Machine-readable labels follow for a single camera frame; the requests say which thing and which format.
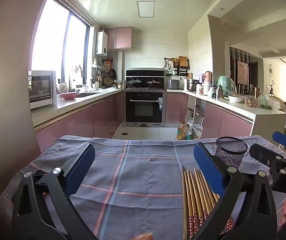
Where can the kitchen window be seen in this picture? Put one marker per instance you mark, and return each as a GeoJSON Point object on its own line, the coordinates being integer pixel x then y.
{"type": "Point", "coordinates": [50, 37]}

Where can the pink thermos jug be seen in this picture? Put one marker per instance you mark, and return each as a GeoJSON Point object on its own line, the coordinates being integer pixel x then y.
{"type": "Point", "coordinates": [208, 76]}

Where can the white vertical pipe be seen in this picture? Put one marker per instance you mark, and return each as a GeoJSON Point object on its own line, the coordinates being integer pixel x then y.
{"type": "Point", "coordinates": [120, 65]}

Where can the person's left hand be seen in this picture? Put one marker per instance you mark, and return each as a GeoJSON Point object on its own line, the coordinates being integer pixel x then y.
{"type": "Point", "coordinates": [144, 237]}

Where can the black mesh cup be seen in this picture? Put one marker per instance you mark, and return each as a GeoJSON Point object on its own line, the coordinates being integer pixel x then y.
{"type": "Point", "coordinates": [229, 155]}

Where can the hanging frying pan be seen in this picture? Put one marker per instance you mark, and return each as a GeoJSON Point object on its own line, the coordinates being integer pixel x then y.
{"type": "Point", "coordinates": [112, 73]}

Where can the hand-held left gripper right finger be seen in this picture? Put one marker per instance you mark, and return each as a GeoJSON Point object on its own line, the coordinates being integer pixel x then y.
{"type": "Point", "coordinates": [208, 167]}

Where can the steel stockpot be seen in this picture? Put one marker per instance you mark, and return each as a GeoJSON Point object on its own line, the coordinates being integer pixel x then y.
{"type": "Point", "coordinates": [192, 85]}

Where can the pink cabinet peninsula white top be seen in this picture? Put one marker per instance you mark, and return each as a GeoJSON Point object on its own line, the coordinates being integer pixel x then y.
{"type": "Point", "coordinates": [223, 122]}

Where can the white water heater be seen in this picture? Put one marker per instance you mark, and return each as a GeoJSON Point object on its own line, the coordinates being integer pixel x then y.
{"type": "Point", "coordinates": [102, 43]}

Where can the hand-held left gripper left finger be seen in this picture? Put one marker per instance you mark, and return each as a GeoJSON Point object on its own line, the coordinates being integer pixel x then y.
{"type": "Point", "coordinates": [80, 167]}

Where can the white plastic bag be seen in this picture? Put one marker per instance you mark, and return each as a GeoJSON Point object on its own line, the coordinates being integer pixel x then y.
{"type": "Point", "coordinates": [196, 130]}

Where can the plastic bag of greens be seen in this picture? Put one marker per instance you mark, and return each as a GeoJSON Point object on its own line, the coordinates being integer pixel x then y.
{"type": "Point", "coordinates": [269, 103]}

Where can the pink bowl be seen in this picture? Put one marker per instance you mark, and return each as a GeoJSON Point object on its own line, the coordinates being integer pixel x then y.
{"type": "Point", "coordinates": [68, 95]}

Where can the white bowl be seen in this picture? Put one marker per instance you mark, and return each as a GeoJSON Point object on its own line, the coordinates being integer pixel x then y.
{"type": "Point", "coordinates": [236, 99]}

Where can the yellow cooking oil bottle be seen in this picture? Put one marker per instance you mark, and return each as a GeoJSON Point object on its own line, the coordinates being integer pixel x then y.
{"type": "Point", "coordinates": [180, 131]}

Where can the pink wall cabinet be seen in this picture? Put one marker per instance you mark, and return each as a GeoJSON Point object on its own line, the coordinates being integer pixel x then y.
{"type": "Point", "coordinates": [119, 38]}

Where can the framed wall picture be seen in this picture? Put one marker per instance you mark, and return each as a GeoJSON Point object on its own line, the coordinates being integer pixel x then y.
{"type": "Point", "coordinates": [243, 72]}

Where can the oil bottle with green label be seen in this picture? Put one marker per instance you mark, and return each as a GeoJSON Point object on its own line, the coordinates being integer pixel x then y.
{"type": "Point", "coordinates": [188, 133]}

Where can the wooden cutting board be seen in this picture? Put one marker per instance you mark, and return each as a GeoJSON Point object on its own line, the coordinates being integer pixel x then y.
{"type": "Point", "coordinates": [183, 61]}

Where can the white polka dot mug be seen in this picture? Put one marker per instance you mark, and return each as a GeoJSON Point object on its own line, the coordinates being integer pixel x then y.
{"type": "Point", "coordinates": [96, 85]}

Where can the black integrated stove oven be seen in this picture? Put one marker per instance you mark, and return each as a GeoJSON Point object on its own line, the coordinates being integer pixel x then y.
{"type": "Point", "coordinates": [144, 107]}

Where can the blue checked tablecloth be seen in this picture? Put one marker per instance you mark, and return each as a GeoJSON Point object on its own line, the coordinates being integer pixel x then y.
{"type": "Point", "coordinates": [138, 175]}

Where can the black wok with lid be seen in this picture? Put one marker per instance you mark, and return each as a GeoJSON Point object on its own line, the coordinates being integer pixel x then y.
{"type": "Point", "coordinates": [154, 83]}
{"type": "Point", "coordinates": [134, 83]}

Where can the white microwave oven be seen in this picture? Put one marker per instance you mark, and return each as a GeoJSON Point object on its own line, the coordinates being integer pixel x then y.
{"type": "Point", "coordinates": [41, 88]}

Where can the wall clock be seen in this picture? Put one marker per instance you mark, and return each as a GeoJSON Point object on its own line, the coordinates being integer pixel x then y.
{"type": "Point", "coordinates": [271, 70]}

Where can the bunch of wooden chopsticks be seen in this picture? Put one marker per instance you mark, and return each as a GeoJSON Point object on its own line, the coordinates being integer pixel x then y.
{"type": "Point", "coordinates": [191, 192]}

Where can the pink cabinet run with sink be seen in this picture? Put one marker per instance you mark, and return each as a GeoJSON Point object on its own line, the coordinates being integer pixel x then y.
{"type": "Point", "coordinates": [83, 120]}

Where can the steel thermos bottle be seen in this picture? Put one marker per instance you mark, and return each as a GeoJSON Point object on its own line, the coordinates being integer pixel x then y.
{"type": "Point", "coordinates": [219, 92]}

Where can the black wall rack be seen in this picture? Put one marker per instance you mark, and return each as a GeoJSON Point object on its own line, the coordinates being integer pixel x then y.
{"type": "Point", "coordinates": [178, 70]}

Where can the bamboo basket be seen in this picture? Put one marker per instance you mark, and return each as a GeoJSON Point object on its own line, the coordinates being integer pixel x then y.
{"type": "Point", "coordinates": [108, 81]}

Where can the green kitchen appliance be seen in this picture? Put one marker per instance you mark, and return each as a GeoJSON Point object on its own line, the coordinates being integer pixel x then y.
{"type": "Point", "coordinates": [227, 85]}

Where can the ceiling light panel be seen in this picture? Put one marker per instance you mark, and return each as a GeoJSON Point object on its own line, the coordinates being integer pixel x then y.
{"type": "Point", "coordinates": [146, 9]}

